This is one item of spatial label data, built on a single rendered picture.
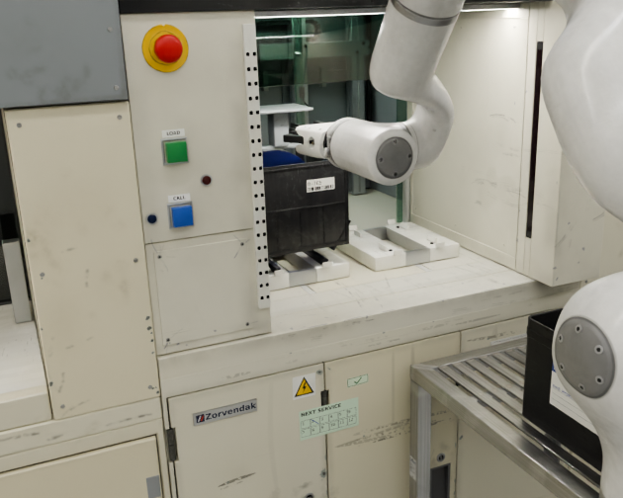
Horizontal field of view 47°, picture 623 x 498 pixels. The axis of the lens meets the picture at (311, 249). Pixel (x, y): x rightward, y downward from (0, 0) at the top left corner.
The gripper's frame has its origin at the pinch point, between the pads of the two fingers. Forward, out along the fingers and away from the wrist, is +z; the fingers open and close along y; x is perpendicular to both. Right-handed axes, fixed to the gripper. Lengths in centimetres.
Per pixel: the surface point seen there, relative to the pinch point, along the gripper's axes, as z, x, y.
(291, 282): 5.5, -30.8, -2.4
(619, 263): -15, -32, 65
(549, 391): -46, -36, 19
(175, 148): -15.2, 1.8, -28.1
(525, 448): -48, -43, 13
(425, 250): 5.3, -29.1, 29.1
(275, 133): 14.1, -2.2, -1.0
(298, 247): 5.7, -23.8, -0.5
